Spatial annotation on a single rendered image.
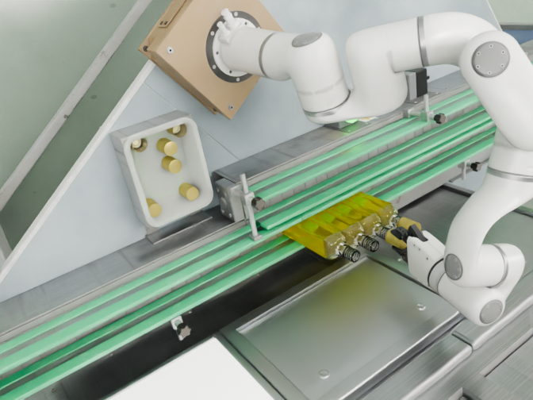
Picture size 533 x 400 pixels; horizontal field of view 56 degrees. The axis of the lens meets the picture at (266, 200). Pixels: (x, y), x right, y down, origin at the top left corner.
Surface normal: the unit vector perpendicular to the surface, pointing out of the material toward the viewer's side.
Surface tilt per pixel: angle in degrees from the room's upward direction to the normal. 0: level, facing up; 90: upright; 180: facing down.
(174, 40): 5
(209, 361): 90
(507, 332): 90
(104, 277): 90
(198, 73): 5
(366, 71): 63
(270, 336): 90
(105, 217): 0
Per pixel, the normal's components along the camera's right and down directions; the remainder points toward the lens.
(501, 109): -0.59, 0.36
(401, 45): -0.36, 0.31
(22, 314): -0.18, -0.88
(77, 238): 0.55, 0.29
